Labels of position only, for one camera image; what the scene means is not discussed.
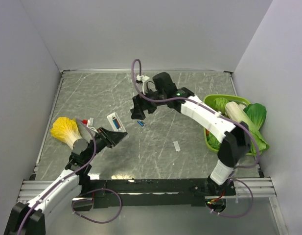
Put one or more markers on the black mounting base plate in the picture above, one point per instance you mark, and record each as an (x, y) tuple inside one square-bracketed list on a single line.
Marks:
[(153, 192)]

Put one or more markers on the yellow cabbage toy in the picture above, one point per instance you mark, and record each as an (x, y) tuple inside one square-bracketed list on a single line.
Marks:
[(66, 130)]

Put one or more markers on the green plastic basket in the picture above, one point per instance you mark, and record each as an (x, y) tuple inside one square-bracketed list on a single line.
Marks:
[(212, 99)]

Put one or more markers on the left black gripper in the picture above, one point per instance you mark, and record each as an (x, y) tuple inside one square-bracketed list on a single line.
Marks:
[(110, 138)]

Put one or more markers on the large bok choy toy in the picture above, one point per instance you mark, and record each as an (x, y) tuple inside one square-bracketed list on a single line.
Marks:
[(254, 115)]

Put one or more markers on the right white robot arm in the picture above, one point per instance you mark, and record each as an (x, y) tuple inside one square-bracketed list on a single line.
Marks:
[(234, 138)]

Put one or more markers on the blue battery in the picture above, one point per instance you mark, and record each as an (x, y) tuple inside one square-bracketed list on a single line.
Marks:
[(141, 123)]

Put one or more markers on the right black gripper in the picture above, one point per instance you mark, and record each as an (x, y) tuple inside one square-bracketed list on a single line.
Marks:
[(139, 104)]

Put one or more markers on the green cabbage toy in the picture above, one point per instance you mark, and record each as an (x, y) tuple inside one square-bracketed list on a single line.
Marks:
[(219, 104)]

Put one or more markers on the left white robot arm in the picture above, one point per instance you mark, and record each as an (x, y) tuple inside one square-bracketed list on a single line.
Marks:
[(33, 217)]

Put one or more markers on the blue battery lone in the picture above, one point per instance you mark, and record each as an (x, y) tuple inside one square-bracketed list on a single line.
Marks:
[(116, 123)]

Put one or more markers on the white remote control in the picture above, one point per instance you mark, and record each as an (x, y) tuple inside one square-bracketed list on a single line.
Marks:
[(110, 117)]

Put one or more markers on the white battery cover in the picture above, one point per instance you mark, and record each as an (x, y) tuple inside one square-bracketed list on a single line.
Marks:
[(176, 145)]

